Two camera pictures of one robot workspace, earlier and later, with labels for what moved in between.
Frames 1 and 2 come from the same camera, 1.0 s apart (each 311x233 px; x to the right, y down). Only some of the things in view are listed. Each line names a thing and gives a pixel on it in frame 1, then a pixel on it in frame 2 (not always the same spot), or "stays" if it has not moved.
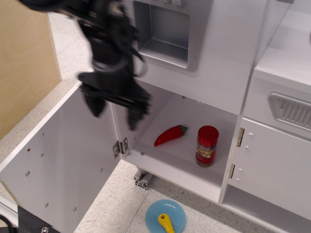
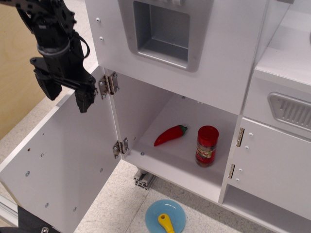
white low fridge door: (58, 175) stays
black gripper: (118, 86) -> (66, 67)
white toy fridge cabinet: (198, 55) stays
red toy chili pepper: (173, 132) stays
